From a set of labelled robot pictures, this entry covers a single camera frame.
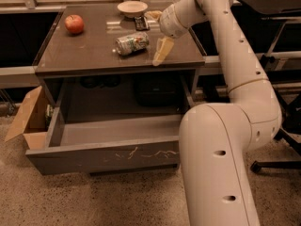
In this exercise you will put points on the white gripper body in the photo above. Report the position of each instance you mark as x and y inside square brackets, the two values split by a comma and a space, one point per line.
[168, 24]

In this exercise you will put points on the white ceramic bowl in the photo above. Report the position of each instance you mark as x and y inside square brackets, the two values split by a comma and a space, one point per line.
[131, 9]

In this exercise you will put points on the black side table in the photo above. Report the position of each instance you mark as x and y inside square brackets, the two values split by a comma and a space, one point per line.
[273, 29]

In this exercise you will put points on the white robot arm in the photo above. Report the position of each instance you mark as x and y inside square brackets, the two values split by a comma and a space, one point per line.
[214, 136]

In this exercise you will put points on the black remote control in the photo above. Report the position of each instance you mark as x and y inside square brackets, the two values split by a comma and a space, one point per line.
[141, 24]

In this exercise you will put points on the grey cabinet table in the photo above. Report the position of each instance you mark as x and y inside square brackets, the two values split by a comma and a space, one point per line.
[93, 51]

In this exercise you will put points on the grey open top drawer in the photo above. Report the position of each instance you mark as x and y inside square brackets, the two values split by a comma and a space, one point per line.
[105, 129]

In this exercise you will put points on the red apple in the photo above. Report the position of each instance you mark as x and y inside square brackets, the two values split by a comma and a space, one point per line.
[74, 24]

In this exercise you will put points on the black box under cabinet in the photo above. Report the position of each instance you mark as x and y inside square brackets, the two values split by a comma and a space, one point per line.
[157, 89]

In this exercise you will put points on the black office chair base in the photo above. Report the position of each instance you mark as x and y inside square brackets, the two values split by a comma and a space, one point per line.
[287, 140]

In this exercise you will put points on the brown cardboard box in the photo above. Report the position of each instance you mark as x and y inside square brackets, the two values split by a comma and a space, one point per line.
[30, 120]

